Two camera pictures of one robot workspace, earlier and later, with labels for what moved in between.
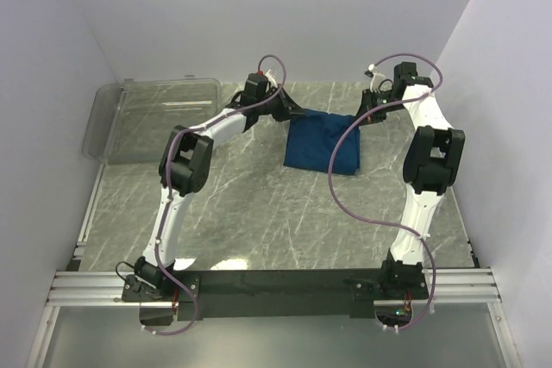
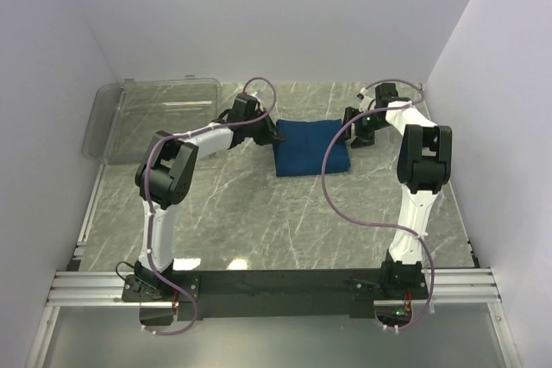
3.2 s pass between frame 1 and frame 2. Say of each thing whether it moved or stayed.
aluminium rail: stayed
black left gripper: moved
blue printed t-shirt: moved
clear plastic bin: stayed
